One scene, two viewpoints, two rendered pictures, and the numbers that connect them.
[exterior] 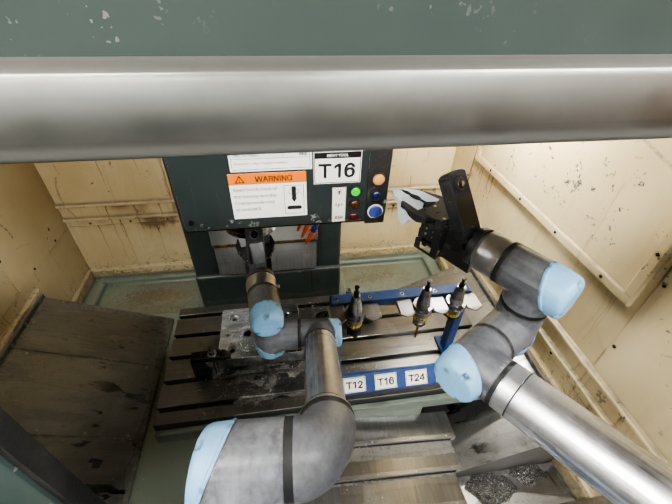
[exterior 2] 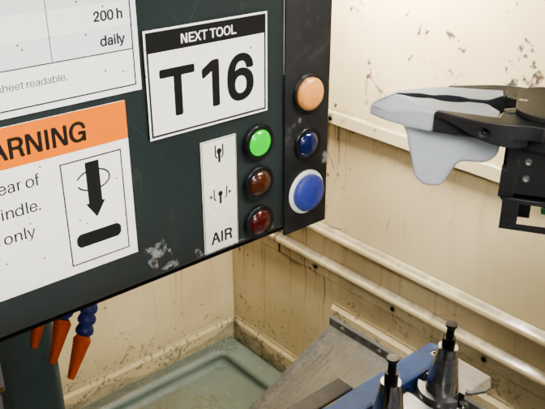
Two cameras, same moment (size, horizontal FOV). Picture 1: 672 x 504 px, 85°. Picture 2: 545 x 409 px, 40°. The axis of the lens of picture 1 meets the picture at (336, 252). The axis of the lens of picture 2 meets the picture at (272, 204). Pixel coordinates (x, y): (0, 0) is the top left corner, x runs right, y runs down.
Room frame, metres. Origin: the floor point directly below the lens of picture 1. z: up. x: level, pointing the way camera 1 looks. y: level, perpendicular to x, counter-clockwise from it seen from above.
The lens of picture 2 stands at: (0.25, 0.22, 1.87)
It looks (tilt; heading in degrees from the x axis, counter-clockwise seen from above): 25 degrees down; 329
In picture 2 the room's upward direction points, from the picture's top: straight up
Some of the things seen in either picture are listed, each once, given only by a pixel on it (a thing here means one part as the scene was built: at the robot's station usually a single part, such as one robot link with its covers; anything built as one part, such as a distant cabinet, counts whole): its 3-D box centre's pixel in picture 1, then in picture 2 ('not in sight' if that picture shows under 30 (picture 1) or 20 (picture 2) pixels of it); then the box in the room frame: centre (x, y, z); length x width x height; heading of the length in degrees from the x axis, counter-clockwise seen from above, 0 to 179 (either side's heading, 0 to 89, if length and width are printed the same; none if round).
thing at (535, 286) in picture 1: (536, 281); not in sight; (0.42, -0.31, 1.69); 0.11 x 0.08 x 0.09; 40
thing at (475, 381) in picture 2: (471, 302); (465, 377); (0.82, -0.44, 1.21); 0.07 x 0.05 x 0.01; 10
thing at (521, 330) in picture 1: (509, 327); not in sight; (0.41, -0.30, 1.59); 0.11 x 0.08 x 0.11; 131
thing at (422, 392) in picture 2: (455, 303); (439, 393); (0.82, -0.39, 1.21); 0.06 x 0.06 x 0.03
